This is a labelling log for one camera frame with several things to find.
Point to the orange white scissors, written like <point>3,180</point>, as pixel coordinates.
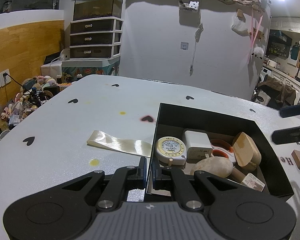
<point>221,148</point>

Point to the brown cloth covered chair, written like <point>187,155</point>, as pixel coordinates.
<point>275,94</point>

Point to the pile of plush toys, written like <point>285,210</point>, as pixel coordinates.
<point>34,92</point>

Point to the shiny cream ribbon strip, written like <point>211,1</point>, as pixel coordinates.
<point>129,146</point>

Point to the white power adapter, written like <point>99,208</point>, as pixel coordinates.
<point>198,145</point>

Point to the white plush sheep toy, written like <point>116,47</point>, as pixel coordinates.
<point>258,52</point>

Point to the glass fish tank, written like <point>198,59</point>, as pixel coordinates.
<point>86,9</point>

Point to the tan wooden block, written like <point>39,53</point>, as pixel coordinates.
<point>246,152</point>

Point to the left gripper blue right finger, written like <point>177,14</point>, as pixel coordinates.
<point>179,185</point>

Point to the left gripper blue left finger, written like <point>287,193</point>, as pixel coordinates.
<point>118,185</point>

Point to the teal patterned side table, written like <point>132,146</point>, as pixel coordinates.
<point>72,68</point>

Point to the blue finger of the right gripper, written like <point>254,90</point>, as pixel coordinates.
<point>290,111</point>
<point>286,136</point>

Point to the black cardboard box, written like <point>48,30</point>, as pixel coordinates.
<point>172,120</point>

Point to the white three-drawer cabinet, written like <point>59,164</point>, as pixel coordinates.
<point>96,38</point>

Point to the round yellow tape measure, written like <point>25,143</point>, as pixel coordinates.
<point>171,151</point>

